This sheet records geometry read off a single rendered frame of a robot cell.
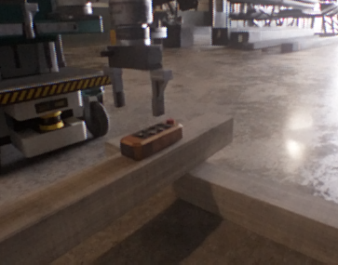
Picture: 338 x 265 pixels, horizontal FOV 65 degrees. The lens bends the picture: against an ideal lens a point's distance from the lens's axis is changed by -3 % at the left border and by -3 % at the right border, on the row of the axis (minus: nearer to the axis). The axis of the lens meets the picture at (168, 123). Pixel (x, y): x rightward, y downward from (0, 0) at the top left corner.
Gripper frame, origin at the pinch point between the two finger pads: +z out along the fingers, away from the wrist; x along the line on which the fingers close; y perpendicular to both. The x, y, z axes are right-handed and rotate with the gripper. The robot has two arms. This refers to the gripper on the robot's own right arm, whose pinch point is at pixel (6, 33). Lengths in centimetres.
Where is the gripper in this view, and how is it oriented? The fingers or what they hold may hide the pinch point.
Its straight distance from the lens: 95.5
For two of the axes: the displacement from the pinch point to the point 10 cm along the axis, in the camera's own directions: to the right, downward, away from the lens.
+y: -7.0, -2.1, 6.8
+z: 0.4, 9.4, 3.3
